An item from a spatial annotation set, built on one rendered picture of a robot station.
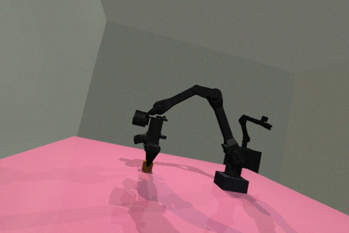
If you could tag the orange block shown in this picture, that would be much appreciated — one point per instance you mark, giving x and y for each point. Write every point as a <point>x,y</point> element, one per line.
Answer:
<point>145,168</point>

